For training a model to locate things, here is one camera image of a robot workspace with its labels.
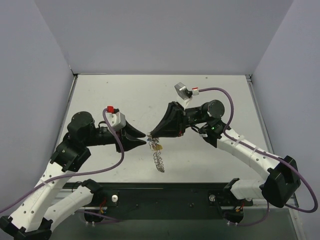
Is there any metal disc keyring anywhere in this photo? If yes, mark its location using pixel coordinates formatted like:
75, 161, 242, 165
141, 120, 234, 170
147, 132, 165, 173

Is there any yellow key tag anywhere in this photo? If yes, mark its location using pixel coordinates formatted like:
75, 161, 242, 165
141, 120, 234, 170
153, 144, 163, 151

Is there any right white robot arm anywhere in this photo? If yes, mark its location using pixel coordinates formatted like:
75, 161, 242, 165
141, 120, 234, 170
150, 100, 301, 208

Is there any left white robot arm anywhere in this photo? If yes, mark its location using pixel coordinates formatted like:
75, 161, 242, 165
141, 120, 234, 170
0, 109, 146, 240

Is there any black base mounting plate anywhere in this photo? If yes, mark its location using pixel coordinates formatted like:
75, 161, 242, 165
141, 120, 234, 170
79, 182, 255, 221

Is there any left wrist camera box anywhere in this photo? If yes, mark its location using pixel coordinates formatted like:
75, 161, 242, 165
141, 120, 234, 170
105, 105, 126, 132

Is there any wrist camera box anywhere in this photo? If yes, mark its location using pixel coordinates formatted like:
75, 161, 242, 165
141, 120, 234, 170
174, 82, 200, 108
105, 105, 126, 132

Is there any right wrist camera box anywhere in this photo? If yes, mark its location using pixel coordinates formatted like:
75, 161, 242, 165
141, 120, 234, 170
174, 82, 200, 108

